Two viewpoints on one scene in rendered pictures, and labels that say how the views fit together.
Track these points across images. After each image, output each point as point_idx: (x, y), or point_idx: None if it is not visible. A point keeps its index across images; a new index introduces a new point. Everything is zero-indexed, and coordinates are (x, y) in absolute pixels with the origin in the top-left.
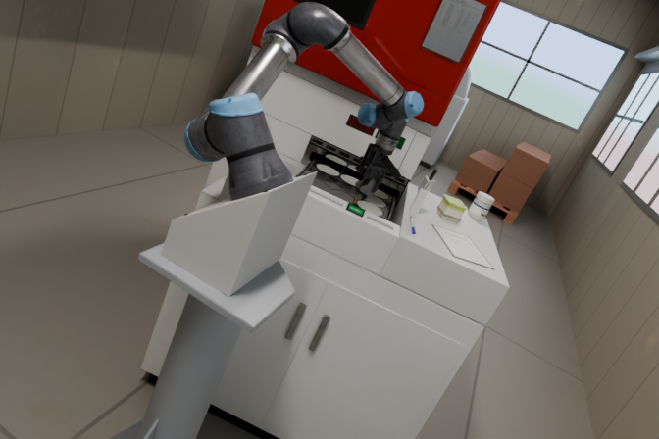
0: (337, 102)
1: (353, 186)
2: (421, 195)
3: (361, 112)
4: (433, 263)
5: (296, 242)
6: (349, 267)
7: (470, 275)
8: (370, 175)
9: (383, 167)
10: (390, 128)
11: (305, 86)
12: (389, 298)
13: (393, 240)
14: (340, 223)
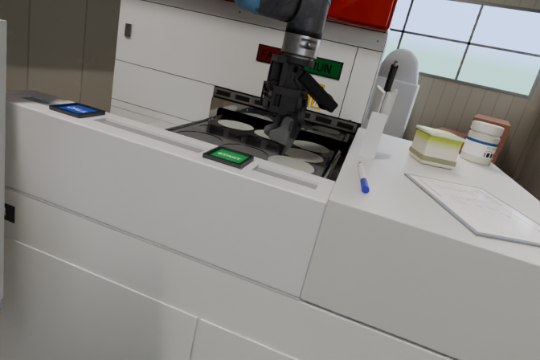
0: (239, 31)
1: (271, 141)
2: (374, 124)
3: None
4: (427, 257)
5: (121, 242)
6: (232, 284)
7: (536, 282)
8: (281, 108)
9: (303, 91)
10: (299, 13)
11: (194, 19)
12: (333, 349)
13: (316, 212)
14: (194, 190)
